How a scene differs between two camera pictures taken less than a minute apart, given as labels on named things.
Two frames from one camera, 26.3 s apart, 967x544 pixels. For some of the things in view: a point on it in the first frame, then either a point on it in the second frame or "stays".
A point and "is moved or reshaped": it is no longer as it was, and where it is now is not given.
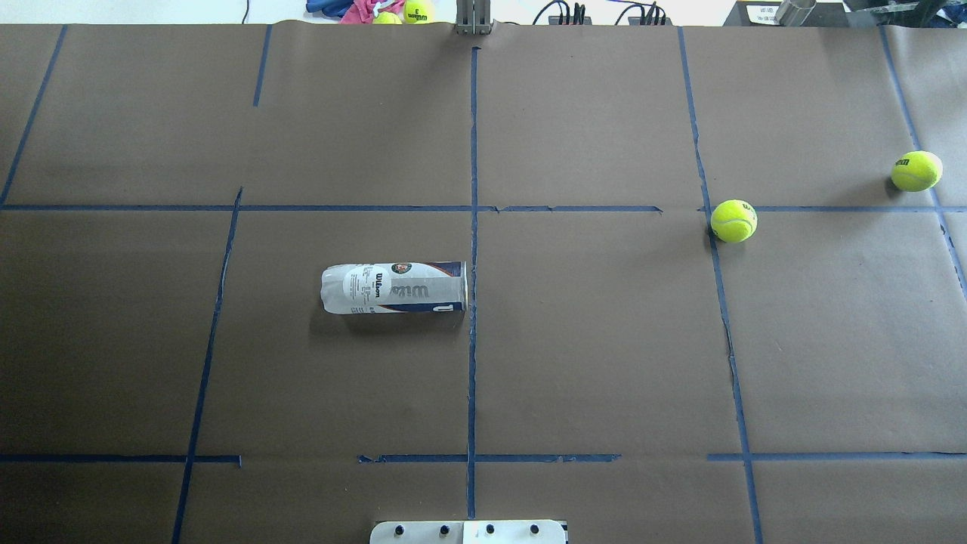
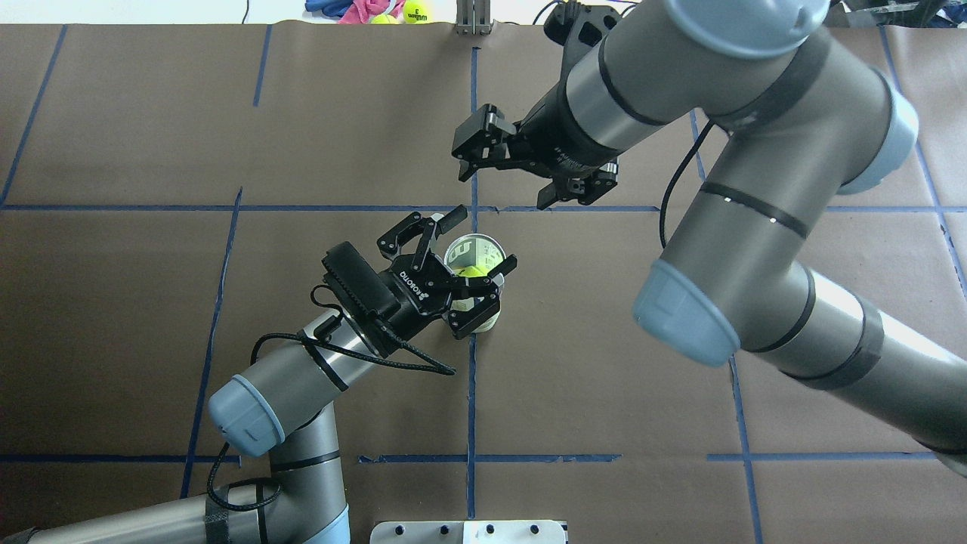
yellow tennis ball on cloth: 418,11 stays
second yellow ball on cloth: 387,18 stays
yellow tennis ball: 733,221 is moved or reshaped
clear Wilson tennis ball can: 438,286 is moved or reshaped
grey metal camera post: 473,17 stays
